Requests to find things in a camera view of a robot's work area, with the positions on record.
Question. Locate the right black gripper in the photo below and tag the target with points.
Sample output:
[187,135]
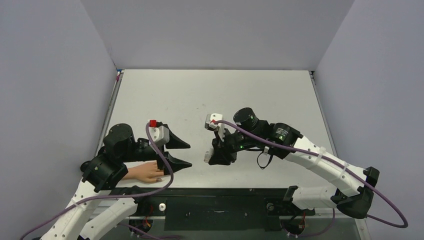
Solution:
[216,145]

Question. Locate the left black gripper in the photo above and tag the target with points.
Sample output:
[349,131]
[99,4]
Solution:
[175,142]

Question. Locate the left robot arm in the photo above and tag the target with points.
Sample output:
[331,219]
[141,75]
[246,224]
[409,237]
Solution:
[93,210]

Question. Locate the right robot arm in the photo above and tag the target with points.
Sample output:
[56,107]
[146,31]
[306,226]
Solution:
[351,187]

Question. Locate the mannequin hand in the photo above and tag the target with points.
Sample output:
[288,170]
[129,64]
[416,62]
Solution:
[146,173]

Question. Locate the black round knob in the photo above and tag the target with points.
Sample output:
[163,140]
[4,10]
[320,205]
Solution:
[84,166]

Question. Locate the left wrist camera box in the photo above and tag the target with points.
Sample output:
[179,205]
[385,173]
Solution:
[159,133]

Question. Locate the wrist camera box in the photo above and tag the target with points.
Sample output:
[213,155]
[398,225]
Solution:
[159,133]
[211,124]

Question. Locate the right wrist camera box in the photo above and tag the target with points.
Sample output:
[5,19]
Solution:
[211,124]

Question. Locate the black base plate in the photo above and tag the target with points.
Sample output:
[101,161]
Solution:
[220,209]

